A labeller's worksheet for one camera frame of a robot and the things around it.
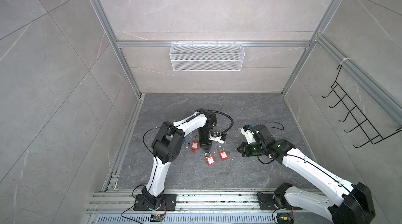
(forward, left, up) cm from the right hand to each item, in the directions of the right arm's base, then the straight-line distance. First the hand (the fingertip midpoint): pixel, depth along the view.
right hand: (237, 147), depth 80 cm
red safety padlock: (+1, +7, -10) cm, 12 cm away
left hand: (+5, +16, -8) cm, 19 cm away
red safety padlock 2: (-2, +14, -10) cm, 17 cm away
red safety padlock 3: (+6, +23, -8) cm, 25 cm away
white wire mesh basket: (+55, +14, +19) cm, 60 cm away
